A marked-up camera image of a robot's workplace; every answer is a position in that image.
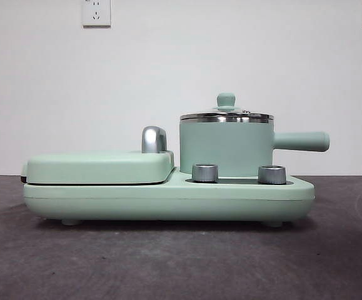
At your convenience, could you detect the glass pot lid green knob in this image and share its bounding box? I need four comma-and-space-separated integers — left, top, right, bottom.
179, 92, 275, 121

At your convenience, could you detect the white wall socket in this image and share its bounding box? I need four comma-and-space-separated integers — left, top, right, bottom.
81, 0, 112, 28

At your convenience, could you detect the green pot with side handle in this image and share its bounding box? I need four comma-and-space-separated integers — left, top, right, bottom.
179, 114, 331, 176

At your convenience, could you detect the silver control knob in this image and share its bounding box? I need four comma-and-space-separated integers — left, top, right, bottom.
191, 163, 220, 182
258, 164, 286, 184

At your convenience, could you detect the green breakfast machine base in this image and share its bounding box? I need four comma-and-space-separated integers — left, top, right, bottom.
23, 166, 315, 227

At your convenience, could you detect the chrome griddle cover handle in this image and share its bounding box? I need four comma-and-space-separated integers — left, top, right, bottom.
141, 125, 169, 154

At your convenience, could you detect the green griddle cover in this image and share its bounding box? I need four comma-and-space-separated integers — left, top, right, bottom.
21, 149, 175, 185

